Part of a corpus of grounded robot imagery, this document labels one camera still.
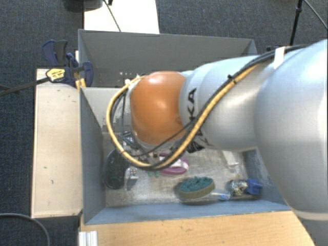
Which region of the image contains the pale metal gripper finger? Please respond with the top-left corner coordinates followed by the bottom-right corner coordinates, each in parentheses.
top-left (124, 168), bottom-right (140, 191)

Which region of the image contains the black oval object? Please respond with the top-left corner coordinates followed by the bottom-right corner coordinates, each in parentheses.
top-left (101, 149), bottom-right (132, 191)

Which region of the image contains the green round sponge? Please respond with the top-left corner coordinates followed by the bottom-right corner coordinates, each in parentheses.
top-left (175, 176), bottom-right (216, 202)

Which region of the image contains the pale wood flat board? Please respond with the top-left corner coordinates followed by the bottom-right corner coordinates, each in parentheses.
top-left (30, 68), bottom-right (84, 219)

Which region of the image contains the grey metal bin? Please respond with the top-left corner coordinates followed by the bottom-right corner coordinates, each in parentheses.
top-left (77, 29), bottom-right (292, 226)

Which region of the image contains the clear plastic bottle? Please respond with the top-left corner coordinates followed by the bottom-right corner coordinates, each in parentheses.
top-left (209, 191), bottom-right (232, 201)

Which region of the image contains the clear glass thing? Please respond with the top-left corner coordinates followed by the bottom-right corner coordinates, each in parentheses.
top-left (222, 150), bottom-right (247, 175)

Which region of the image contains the speckled pale lump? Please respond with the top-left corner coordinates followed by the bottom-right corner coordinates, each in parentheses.
top-left (227, 179), bottom-right (249, 197)

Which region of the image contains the blue small block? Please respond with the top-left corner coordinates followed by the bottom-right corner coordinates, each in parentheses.
top-left (245, 178), bottom-right (263, 196)

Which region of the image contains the purple and white ring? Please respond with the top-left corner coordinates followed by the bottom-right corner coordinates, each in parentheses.
top-left (158, 152), bottom-right (190, 176)

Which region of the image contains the black cylinder on white bracket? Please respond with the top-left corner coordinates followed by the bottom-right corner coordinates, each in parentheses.
top-left (186, 140), bottom-right (206, 154)

